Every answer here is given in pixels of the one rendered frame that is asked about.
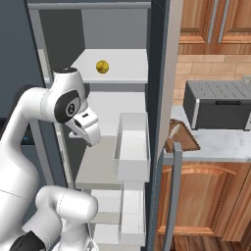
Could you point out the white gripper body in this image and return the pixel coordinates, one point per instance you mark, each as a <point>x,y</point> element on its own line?
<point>92,134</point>

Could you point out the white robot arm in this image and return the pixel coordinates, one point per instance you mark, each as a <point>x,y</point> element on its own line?
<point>19,170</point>

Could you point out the white fridge shelf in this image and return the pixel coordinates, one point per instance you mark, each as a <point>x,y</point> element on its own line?
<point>108,104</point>
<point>124,67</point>
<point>98,163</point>

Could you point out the clear fridge bin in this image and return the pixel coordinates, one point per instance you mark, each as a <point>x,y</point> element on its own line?
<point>132,147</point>

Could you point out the yellow lemon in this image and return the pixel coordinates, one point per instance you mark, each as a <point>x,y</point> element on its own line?
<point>102,66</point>

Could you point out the dark grey fridge door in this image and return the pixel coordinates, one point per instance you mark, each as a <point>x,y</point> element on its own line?
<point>16,49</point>
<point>157,81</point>

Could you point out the clear fridge drawer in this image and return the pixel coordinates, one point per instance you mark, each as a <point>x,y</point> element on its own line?
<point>132,212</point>

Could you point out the brown cutting board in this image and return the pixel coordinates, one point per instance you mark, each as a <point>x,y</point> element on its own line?
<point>184,139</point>

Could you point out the grey open fridge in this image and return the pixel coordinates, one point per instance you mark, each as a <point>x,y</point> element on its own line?
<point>62,29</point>

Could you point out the wooden base cupboard door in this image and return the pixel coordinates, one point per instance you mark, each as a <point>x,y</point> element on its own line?
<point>240,212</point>
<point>196,199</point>

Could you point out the grey toaster oven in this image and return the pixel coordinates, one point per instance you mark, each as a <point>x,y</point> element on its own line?
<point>219,108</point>

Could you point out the wooden wall cupboards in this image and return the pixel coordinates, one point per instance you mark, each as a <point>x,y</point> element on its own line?
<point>199,26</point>

